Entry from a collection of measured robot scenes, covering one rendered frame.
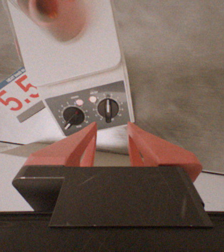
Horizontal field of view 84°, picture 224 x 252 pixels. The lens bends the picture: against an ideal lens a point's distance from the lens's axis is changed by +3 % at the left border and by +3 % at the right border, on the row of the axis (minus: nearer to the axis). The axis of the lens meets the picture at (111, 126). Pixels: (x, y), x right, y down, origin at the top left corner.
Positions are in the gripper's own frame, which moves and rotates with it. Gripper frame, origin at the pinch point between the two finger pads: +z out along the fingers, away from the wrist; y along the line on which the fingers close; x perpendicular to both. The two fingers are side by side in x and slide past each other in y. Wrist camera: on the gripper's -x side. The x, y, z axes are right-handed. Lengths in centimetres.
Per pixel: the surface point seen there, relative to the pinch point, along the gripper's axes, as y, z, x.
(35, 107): 15.1, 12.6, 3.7
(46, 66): 8.0, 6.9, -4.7
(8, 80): 17.5, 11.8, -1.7
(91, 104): 3.1, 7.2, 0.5
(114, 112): -0.4, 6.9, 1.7
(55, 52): 6.8, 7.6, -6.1
